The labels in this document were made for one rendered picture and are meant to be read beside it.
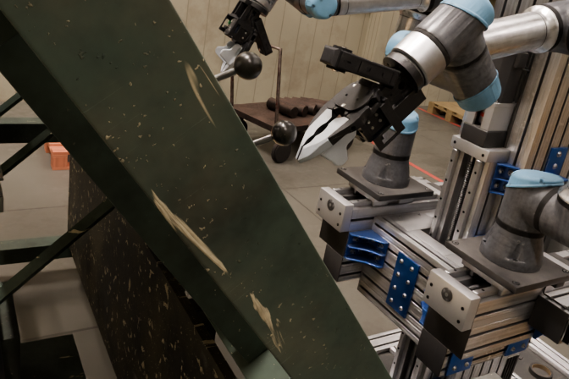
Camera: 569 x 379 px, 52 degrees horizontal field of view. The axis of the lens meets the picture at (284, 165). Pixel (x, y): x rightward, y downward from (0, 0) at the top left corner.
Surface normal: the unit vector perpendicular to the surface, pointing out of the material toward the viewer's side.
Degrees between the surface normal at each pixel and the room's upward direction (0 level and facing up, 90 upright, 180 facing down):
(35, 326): 0
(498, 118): 90
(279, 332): 90
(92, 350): 0
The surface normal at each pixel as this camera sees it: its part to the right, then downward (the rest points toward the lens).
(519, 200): -0.83, 0.02
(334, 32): 0.50, 0.38
